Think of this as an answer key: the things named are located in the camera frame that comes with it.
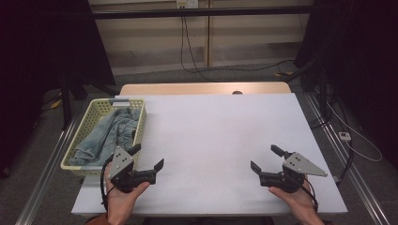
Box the black power strip cable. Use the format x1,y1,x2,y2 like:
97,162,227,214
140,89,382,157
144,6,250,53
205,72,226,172
339,140,355,183

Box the white cable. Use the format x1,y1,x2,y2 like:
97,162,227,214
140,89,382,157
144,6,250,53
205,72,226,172
325,102,383,163

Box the black curtain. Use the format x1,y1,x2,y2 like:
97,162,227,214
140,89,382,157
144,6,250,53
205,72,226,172
294,0,398,170
0,0,116,179

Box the light blue denim jeans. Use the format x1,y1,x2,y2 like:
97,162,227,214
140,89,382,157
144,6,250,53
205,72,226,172
69,107,142,167

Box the person's left hand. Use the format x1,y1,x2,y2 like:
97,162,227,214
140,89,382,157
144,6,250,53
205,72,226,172
104,162,151,218

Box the left hand-held gripper black cable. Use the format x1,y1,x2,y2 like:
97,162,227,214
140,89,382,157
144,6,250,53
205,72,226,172
99,154,115,212

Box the right hand-held gripper black cable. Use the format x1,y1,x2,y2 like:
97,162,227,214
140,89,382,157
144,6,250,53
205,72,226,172
292,174,319,214

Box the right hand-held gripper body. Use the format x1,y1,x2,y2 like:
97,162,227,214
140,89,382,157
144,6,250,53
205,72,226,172
258,151,329,194

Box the black metal stand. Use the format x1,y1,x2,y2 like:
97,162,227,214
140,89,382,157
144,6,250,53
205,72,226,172
59,71,120,130
281,57,332,123

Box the black horizontal bar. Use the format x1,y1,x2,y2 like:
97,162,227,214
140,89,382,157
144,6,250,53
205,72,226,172
90,5,314,21

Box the aluminium rail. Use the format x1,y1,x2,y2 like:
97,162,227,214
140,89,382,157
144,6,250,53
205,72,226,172
304,92,392,225
13,102,88,225

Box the hand-held gripper black cable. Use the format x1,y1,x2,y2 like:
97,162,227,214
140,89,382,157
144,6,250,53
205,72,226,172
292,174,319,214
99,154,115,212

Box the white wall socket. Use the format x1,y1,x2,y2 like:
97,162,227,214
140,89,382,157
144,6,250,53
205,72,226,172
176,0,200,9

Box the person's right hand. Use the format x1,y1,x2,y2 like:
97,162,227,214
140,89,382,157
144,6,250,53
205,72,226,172
268,174,322,219

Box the black floor cable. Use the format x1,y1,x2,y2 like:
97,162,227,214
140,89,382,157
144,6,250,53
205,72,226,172
179,15,295,74
182,17,220,83

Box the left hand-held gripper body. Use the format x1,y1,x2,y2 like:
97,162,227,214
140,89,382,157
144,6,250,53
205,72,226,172
107,144,158,194

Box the pale yellow plastic basket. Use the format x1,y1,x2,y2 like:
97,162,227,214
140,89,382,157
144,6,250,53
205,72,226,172
60,97,148,177

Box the light wooden table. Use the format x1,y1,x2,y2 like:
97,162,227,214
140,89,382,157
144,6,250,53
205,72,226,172
119,82,293,97

